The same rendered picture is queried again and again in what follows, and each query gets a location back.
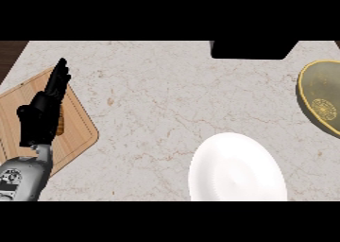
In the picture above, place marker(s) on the black appliance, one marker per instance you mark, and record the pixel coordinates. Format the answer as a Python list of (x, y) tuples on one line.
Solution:
[(249, 49)]

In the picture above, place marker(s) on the white plate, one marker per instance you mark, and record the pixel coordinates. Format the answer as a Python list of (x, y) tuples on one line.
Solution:
[(237, 170)]

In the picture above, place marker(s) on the wooden cutting board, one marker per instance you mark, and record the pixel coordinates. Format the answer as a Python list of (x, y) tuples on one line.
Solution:
[(77, 132)]

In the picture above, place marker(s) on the orange-brown cupcake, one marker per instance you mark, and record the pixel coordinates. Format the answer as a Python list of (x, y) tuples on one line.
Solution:
[(60, 124)]

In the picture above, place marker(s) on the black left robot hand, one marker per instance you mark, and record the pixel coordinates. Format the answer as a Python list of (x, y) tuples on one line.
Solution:
[(38, 123)]

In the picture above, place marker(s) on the olive bowl with yellow rim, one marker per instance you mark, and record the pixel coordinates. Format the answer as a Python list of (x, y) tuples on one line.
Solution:
[(324, 91)]

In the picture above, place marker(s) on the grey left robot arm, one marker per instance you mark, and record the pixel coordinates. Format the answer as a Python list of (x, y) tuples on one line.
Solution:
[(19, 178)]

